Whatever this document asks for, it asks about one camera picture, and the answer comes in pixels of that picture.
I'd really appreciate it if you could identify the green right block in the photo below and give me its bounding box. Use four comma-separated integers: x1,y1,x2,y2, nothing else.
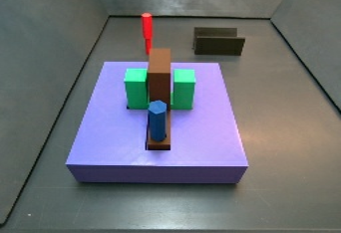
171,69,195,110

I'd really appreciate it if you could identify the purple board block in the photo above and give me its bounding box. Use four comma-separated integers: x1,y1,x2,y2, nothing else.
66,62,247,183

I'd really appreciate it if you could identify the green left block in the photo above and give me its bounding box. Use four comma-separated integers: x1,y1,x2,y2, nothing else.
124,68,148,110

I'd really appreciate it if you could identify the brown L-shaped block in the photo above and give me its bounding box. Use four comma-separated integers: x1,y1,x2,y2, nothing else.
147,49,171,150

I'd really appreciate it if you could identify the green block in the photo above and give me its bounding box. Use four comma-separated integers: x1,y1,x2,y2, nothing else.
124,68,148,110
171,69,195,110

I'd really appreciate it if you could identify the black U-shaped holder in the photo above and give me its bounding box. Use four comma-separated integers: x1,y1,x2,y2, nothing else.
192,27,244,56

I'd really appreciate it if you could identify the blue hexagonal peg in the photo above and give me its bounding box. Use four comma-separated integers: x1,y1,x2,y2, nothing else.
148,101,167,141

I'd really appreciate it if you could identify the red hexagonal peg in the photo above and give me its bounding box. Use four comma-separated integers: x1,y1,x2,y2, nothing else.
141,13,153,55

